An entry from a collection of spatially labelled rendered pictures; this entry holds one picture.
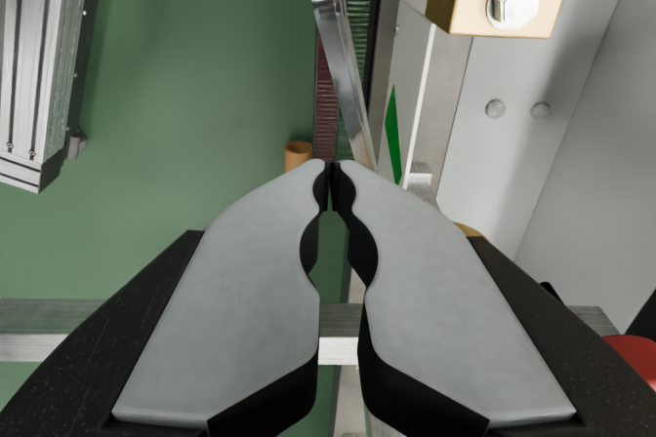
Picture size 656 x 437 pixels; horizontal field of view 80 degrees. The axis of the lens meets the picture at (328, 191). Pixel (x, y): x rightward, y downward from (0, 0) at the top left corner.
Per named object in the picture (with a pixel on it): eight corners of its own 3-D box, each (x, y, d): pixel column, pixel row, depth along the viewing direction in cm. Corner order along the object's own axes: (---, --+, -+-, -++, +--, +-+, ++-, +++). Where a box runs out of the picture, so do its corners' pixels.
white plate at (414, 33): (362, 258, 44) (373, 335, 35) (395, -2, 30) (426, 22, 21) (368, 258, 44) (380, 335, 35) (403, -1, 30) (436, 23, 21)
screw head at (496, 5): (479, 27, 18) (489, 32, 17) (492, -24, 17) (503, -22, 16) (524, 29, 18) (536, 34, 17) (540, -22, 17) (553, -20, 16)
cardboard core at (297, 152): (284, 239, 122) (283, 153, 106) (286, 223, 129) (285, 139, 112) (310, 240, 122) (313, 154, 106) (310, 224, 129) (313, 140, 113)
